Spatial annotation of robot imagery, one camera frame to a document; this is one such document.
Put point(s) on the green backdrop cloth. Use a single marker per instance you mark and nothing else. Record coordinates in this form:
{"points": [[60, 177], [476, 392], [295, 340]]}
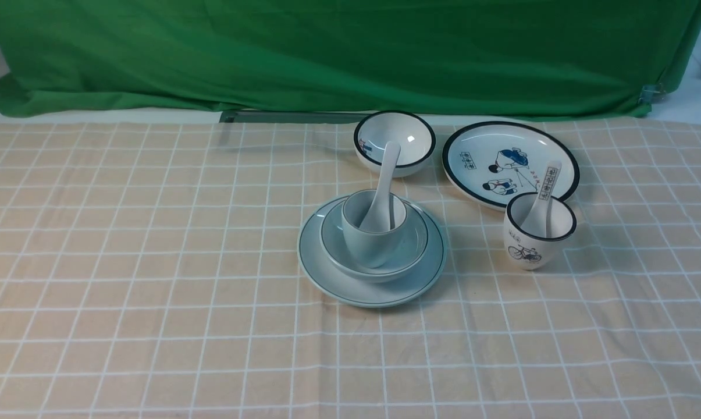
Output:
{"points": [[537, 60]]}

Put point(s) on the white cartoon plate black rim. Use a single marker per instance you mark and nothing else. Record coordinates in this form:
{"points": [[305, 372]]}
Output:
{"points": [[493, 161]]}

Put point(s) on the pale blue plate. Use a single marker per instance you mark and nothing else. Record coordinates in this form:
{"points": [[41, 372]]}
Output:
{"points": [[316, 266]]}

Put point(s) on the metal binder clip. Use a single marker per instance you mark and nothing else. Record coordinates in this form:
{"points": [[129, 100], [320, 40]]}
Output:
{"points": [[652, 93]]}

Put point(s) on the white bowl black rim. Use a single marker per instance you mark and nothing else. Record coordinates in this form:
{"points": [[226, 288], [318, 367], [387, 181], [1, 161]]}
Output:
{"points": [[413, 134]]}

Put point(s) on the pale blue spoon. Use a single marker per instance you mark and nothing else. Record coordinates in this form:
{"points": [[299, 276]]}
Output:
{"points": [[382, 192]]}

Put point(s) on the white bicycle cup black rim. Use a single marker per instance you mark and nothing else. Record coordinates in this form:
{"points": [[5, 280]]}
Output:
{"points": [[529, 250]]}

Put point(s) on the checkered beige tablecloth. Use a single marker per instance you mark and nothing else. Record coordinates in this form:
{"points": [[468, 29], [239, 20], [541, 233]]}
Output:
{"points": [[151, 271]]}

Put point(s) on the pale blue bowl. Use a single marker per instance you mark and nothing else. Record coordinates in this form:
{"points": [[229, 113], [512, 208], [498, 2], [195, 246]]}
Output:
{"points": [[402, 258]]}

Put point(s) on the pale blue cup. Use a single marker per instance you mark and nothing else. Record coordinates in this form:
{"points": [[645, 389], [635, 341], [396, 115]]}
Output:
{"points": [[372, 233]]}

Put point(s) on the white spoon with characters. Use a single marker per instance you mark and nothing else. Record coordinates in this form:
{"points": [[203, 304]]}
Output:
{"points": [[536, 221]]}

